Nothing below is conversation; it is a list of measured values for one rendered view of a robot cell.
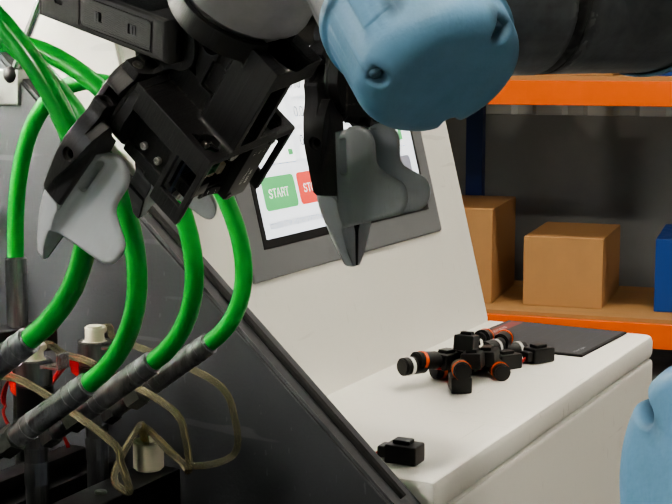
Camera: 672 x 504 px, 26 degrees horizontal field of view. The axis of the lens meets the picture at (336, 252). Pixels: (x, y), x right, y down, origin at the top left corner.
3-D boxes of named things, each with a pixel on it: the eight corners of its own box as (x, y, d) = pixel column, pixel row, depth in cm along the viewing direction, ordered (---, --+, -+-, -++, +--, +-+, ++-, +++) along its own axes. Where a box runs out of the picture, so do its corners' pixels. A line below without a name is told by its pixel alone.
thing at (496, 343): (485, 403, 147) (486, 349, 146) (390, 392, 152) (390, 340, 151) (557, 360, 167) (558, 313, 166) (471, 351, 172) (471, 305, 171)
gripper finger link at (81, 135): (42, 207, 81) (128, 91, 78) (26, 188, 82) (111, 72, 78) (93, 200, 85) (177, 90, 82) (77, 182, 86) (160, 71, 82)
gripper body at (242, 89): (166, 235, 80) (253, 81, 72) (69, 126, 82) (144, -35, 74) (257, 193, 85) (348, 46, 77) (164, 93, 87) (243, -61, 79)
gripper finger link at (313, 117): (325, 198, 90) (325, 55, 89) (303, 197, 91) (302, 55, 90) (358, 191, 94) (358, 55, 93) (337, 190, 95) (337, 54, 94)
